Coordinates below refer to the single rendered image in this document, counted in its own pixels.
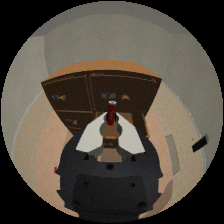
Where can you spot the brown wooden chest of drawers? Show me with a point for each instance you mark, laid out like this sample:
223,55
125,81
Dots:
103,66

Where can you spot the dark brown wooden drawer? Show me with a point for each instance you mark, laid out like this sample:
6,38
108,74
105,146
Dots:
111,135
129,93
74,91
74,130
82,118

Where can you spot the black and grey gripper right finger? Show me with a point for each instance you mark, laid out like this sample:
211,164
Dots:
132,142

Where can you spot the red aa battery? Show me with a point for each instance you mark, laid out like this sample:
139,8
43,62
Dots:
111,112

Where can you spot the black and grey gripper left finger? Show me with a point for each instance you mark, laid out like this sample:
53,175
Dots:
87,141

